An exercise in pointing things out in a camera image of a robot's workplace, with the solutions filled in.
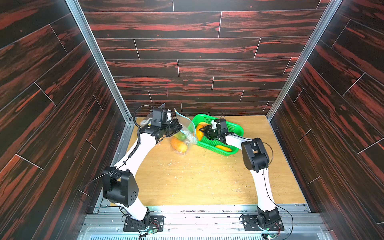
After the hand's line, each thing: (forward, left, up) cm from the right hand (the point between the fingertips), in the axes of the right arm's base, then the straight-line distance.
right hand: (202, 129), depth 108 cm
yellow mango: (-16, -14, 0) cm, 22 cm away
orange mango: (-17, +15, +2) cm, 22 cm away
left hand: (-15, +11, +20) cm, 27 cm away
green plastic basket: (-2, -25, +2) cm, 25 cm away
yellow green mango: (-13, +14, +7) cm, 20 cm away
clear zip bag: (-16, +13, +6) cm, 22 cm away
